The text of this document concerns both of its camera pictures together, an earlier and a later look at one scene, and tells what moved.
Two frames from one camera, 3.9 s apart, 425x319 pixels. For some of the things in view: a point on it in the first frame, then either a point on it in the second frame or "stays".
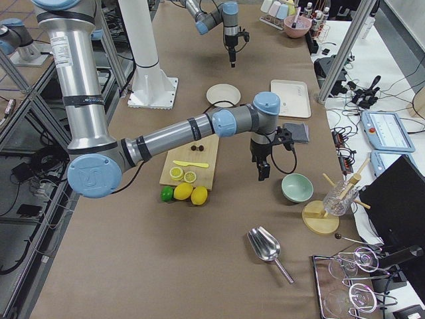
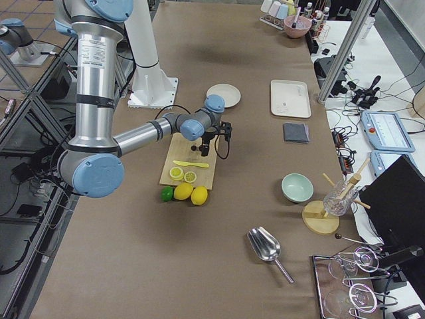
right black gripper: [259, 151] -> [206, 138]
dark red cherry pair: [200, 147] stays
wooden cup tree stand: [315, 218] stays
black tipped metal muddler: [294, 24] stays
